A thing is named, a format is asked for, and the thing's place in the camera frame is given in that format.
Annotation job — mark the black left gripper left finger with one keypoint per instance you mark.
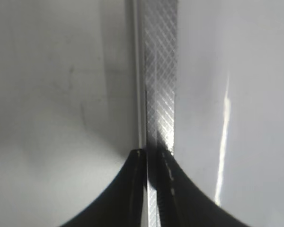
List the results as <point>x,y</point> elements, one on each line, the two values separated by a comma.
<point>120,204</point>

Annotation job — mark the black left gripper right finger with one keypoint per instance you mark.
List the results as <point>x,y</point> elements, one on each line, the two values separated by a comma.
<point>180,202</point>

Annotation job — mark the white framed whiteboard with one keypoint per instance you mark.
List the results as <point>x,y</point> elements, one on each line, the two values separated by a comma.
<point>69,109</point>

